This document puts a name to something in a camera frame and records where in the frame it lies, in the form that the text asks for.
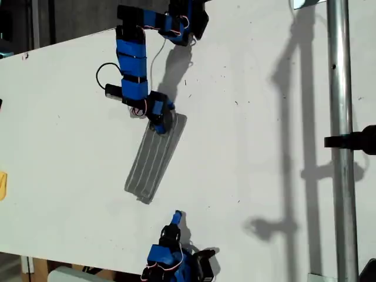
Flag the black camera cable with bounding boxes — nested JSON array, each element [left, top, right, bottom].
[[95, 62, 123, 89]]

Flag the wooden table frame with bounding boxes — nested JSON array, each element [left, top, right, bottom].
[[31, 257, 50, 276]]

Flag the white box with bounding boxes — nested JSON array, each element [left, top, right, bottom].
[[47, 266, 117, 282]]

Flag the grey background pole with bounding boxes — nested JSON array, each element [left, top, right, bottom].
[[31, 0, 41, 49]]

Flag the steel post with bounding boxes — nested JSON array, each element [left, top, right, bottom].
[[325, 0, 361, 282]]

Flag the yellow object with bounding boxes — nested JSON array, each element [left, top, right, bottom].
[[0, 171, 8, 202]]

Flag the black camera box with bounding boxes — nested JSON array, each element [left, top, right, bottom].
[[105, 83, 123, 102], [193, 249, 215, 282]]

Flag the black post clamp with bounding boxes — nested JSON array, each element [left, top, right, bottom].
[[324, 124, 376, 156]]

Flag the grey striped towel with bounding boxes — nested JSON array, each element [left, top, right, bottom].
[[124, 111, 188, 205]]

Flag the thin grey cable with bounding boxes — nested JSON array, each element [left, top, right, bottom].
[[150, 37, 167, 86]]

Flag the black rounded object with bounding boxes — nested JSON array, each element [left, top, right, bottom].
[[358, 257, 376, 282]]

